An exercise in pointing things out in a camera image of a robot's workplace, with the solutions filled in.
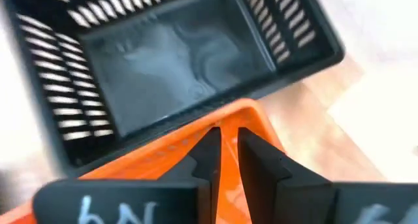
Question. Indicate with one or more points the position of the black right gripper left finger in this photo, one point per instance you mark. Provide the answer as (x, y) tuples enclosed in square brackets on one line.
[(130, 201)]

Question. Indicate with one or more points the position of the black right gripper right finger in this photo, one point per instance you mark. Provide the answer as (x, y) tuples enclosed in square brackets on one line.
[(287, 198)]

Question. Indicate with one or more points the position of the orange slotted plastic basket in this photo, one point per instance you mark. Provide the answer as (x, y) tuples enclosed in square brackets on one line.
[(156, 158)]

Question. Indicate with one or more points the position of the black slotted plastic basket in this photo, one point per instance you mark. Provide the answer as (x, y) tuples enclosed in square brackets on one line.
[(163, 70)]

